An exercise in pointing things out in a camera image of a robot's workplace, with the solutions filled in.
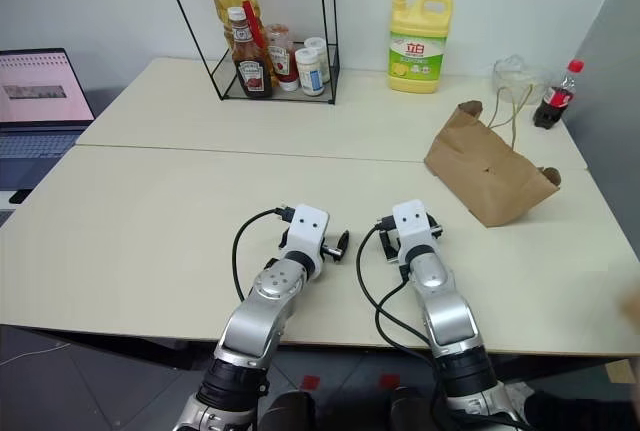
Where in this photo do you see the brown paper bag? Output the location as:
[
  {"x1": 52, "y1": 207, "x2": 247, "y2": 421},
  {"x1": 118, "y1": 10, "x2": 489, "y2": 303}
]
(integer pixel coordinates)
[{"x1": 423, "y1": 81, "x2": 563, "y2": 229}]

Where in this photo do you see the clear plastic bag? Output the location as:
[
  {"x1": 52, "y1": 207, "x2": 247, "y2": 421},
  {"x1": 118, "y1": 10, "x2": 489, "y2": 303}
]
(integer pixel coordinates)
[{"x1": 491, "y1": 53, "x2": 553, "y2": 105}]

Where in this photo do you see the dark rounded shape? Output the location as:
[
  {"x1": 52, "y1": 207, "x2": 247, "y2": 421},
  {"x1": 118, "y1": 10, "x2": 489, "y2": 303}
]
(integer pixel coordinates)
[
  {"x1": 268, "y1": 389, "x2": 317, "y2": 431},
  {"x1": 389, "y1": 386, "x2": 437, "y2": 431}
]

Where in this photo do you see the white seasoning jar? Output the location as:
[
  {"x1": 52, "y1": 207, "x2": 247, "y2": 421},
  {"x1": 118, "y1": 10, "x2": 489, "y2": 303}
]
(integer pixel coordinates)
[
  {"x1": 303, "y1": 36, "x2": 332, "y2": 84},
  {"x1": 294, "y1": 47, "x2": 324, "y2": 98}
]

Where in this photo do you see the large ketchup bottle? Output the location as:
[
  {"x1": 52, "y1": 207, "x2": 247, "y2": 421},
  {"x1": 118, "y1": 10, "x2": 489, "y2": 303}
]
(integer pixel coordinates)
[{"x1": 226, "y1": 5, "x2": 276, "y2": 100}]

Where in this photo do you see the cola bottle red cap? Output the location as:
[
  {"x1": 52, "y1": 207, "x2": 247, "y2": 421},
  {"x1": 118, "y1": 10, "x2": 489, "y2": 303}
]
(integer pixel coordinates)
[{"x1": 531, "y1": 58, "x2": 586, "y2": 130}]

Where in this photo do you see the yellow dish detergent bottle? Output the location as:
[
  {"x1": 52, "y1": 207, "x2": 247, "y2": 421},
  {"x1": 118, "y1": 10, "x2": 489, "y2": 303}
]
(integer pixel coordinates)
[{"x1": 386, "y1": 0, "x2": 455, "y2": 95}]

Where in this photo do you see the small ketchup bottle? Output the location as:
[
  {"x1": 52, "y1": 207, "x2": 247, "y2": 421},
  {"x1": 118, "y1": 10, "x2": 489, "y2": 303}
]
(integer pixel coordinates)
[{"x1": 264, "y1": 23, "x2": 302, "y2": 93}]

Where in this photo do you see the tan cardboard piece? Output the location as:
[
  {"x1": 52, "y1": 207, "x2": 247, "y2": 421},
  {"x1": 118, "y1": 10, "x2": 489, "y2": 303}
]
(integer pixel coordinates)
[{"x1": 604, "y1": 357, "x2": 640, "y2": 385}]

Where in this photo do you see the open laptop computer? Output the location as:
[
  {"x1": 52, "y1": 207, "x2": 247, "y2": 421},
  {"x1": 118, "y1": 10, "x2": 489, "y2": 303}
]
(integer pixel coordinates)
[{"x1": 0, "y1": 47, "x2": 97, "y2": 193}]

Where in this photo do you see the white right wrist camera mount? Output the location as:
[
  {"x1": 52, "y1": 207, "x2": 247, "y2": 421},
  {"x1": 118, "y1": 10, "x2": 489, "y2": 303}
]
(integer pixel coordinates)
[{"x1": 391, "y1": 198, "x2": 437, "y2": 263}]

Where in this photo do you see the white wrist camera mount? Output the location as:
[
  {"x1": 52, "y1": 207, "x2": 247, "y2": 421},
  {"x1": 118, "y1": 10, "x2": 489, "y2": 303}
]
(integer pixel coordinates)
[
  {"x1": 391, "y1": 198, "x2": 437, "y2": 263},
  {"x1": 284, "y1": 204, "x2": 331, "y2": 273}
]

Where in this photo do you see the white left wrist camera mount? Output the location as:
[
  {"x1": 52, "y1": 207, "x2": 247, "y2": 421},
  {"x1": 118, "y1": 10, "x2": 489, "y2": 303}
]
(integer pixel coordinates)
[{"x1": 284, "y1": 204, "x2": 331, "y2": 273}]

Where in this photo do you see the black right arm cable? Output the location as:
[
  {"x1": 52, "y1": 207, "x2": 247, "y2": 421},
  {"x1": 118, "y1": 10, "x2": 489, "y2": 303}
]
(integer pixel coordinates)
[{"x1": 356, "y1": 219, "x2": 454, "y2": 405}]

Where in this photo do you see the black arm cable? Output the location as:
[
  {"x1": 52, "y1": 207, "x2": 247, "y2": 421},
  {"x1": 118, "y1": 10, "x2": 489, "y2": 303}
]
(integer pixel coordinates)
[
  {"x1": 356, "y1": 219, "x2": 454, "y2": 405},
  {"x1": 230, "y1": 206, "x2": 297, "y2": 303}
]

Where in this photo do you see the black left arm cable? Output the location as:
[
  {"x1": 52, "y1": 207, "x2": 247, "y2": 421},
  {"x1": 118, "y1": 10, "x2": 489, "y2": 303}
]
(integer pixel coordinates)
[{"x1": 230, "y1": 206, "x2": 297, "y2": 303}]

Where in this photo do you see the black wire shelf rack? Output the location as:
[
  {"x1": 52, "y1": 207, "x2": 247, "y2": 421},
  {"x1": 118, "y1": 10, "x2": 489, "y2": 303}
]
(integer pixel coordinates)
[{"x1": 156, "y1": 0, "x2": 342, "y2": 106}]

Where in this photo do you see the white floor cable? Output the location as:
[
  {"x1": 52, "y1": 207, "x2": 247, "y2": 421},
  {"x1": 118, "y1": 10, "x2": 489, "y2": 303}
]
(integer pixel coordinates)
[{"x1": 0, "y1": 342, "x2": 72, "y2": 368}]

